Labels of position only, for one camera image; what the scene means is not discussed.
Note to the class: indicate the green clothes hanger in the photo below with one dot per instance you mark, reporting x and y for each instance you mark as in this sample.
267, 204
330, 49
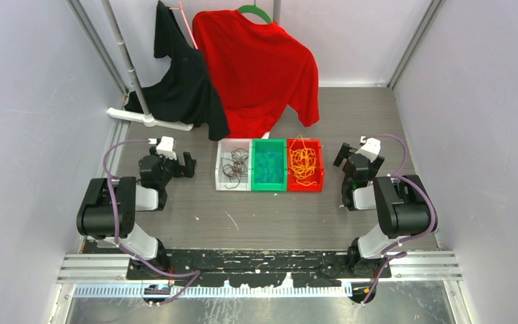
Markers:
255, 10

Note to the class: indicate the aluminium frame rail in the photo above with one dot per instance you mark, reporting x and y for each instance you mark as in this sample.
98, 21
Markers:
96, 268

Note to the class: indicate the black t-shirt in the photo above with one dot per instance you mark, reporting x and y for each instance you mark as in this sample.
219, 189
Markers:
185, 93

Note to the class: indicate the green plastic bin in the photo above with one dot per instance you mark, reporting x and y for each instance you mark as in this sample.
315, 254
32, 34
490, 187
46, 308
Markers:
269, 165

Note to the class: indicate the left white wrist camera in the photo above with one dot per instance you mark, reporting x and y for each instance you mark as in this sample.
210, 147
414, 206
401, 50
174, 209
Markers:
166, 148

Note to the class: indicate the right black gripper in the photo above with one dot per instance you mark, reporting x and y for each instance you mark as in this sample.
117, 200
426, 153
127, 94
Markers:
375, 166

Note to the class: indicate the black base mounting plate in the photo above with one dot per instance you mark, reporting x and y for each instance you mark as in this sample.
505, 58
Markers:
269, 268

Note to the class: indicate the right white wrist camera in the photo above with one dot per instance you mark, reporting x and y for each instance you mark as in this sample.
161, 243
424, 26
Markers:
370, 148

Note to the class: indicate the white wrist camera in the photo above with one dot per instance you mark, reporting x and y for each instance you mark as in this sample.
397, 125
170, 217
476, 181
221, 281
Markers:
166, 148
370, 148

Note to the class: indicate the red t-shirt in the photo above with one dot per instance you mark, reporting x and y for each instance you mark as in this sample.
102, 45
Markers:
258, 71

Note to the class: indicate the white plastic bin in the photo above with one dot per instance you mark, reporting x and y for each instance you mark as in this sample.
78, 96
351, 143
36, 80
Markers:
233, 164

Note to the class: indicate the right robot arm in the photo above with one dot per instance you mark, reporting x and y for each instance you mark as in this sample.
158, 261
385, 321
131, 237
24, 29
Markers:
401, 204

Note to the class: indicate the pink clothes hanger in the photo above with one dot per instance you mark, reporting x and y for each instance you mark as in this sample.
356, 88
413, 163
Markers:
180, 9

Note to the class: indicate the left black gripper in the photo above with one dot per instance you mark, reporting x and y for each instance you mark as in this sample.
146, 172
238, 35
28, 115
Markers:
179, 169

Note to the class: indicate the white clothes rack stand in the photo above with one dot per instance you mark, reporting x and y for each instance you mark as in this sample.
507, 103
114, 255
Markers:
145, 118

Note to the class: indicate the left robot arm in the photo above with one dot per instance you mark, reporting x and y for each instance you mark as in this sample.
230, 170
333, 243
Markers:
108, 206

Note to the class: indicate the red plastic bin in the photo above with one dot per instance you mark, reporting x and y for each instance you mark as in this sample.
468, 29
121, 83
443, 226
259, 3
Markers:
305, 166

